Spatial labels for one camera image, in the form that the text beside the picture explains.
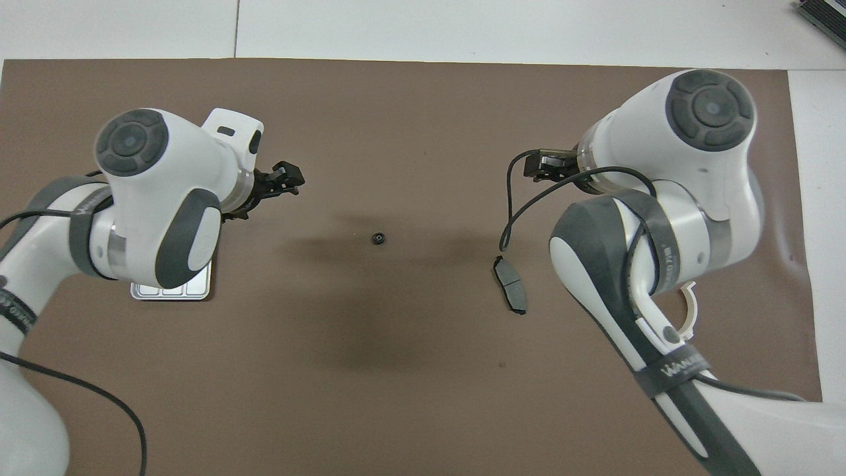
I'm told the white curved plastic bracket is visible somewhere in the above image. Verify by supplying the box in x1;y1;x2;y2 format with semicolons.
677;280;699;342

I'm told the silver metal tray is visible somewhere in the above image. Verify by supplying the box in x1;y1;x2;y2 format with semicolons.
130;260;213;301

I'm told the single grey brake pad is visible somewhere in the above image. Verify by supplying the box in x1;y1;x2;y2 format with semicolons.
492;255;528;316

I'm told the grey ribbed device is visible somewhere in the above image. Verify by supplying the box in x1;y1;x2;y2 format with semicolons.
795;0;846;48

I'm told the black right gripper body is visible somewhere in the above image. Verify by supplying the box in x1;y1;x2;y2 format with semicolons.
541;150;599;194

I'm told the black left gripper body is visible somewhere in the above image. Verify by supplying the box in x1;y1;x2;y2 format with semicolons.
224;170;282;221

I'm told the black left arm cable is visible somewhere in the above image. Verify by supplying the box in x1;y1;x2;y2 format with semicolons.
0;173;148;476

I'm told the brown table mat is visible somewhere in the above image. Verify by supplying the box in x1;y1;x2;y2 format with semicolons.
0;58;832;476

